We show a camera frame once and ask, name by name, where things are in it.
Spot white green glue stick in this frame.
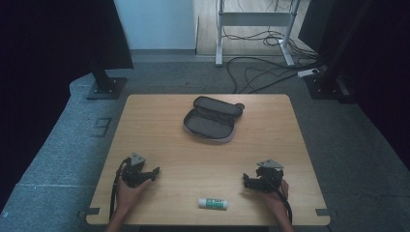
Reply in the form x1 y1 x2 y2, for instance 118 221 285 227
197 197 229 211

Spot black stand with square base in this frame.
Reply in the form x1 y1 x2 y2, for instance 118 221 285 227
85 57 129 101
304 0 375 104

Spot white power strip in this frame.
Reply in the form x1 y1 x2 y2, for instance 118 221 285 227
296 68 321 78

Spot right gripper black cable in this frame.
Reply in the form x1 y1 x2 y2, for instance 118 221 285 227
268 176 294 224

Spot white metal desk frame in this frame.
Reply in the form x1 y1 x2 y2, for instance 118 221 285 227
215 0 302 68

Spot tangle of black cables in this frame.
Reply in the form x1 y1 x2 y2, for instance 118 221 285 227
221 28 323 62

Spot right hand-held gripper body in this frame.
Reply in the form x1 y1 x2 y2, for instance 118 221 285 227
254 159 285 194

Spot grey pencil case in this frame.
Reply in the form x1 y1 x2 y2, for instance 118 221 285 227
182 95 246 145

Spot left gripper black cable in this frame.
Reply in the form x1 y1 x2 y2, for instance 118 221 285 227
108 157 132 221

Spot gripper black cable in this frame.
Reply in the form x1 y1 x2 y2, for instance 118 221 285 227
268 176 294 224
108 157 132 221

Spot black floor cable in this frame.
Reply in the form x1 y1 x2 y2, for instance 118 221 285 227
225 56 310 95

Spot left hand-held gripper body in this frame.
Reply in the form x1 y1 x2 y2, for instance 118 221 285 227
121 152 147 189

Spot black curtain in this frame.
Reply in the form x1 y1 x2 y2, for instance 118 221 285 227
0 0 135 214
298 0 410 163

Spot person's left hand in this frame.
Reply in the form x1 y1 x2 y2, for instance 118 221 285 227
115 176 153 215

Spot person's right hand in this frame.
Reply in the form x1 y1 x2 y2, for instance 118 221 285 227
257 179 290 218

